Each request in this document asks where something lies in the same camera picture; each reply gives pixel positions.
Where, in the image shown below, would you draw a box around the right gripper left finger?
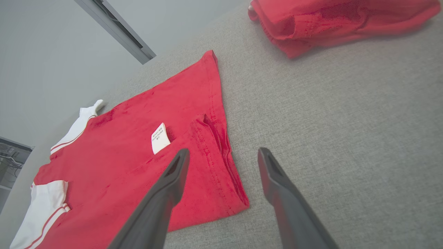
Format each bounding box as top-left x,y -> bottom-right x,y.
107,149 -> 190,249

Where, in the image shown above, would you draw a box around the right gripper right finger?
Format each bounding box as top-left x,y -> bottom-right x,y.
258,148 -> 340,249

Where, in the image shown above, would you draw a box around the red jersey with white sleeves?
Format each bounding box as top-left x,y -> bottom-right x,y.
10,50 -> 250,249

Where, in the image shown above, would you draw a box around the red shorts with white stripe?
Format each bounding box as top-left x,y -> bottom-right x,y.
247,0 -> 442,59

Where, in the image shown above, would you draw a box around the dark equipment rack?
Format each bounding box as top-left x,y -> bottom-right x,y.
0,137 -> 34,211

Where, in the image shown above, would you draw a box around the grey metal post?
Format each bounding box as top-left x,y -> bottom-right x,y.
74,0 -> 156,65

